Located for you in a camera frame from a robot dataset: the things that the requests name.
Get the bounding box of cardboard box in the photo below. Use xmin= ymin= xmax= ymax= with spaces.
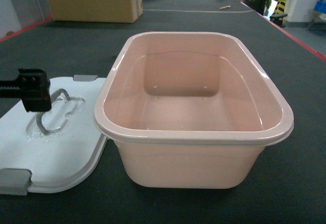
xmin=48 ymin=0 xmax=143 ymax=23

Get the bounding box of black armrest chair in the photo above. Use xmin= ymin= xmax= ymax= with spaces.
xmin=269 ymin=13 xmax=288 ymax=27

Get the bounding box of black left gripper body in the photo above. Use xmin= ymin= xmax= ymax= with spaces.
xmin=1 ymin=68 xmax=51 ymax=112

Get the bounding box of pink plastic storage box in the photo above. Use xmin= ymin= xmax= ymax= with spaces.
xmin=94 ymin=32 xmax=294 ymax=189

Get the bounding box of white box lid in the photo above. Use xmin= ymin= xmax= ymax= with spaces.
xmin=1 ymin=75 xmax=106 ymax=195

